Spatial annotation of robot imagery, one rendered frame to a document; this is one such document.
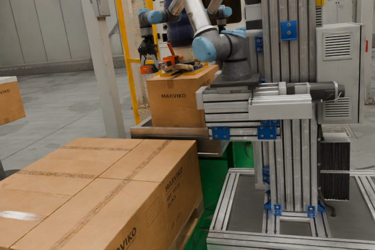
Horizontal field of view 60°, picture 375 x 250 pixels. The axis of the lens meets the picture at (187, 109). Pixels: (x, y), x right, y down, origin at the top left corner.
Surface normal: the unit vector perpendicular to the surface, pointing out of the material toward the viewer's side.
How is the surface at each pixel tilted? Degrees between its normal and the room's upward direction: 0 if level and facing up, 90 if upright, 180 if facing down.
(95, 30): 90
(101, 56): 90
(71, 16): 90
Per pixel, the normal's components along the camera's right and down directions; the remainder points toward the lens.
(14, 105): 0.90, 0.01
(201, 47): -0.77, 0.35
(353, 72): -0.26, 0.28
